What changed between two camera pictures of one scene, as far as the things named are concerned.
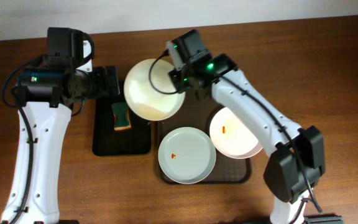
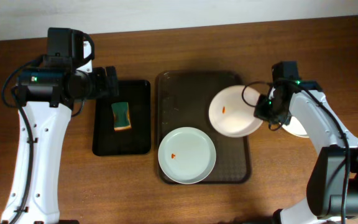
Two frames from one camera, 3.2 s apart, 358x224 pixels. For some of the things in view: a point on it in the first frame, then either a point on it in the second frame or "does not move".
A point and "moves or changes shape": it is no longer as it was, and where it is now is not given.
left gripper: x=111 y=81 does not move
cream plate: x=149 y=91 moves or changes shape
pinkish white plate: x=231 y=135 moves or changes shape
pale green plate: x=187 y=155 does not move
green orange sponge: x=121 y=116 does not move
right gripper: x=179 y=84 → x=262 y=109
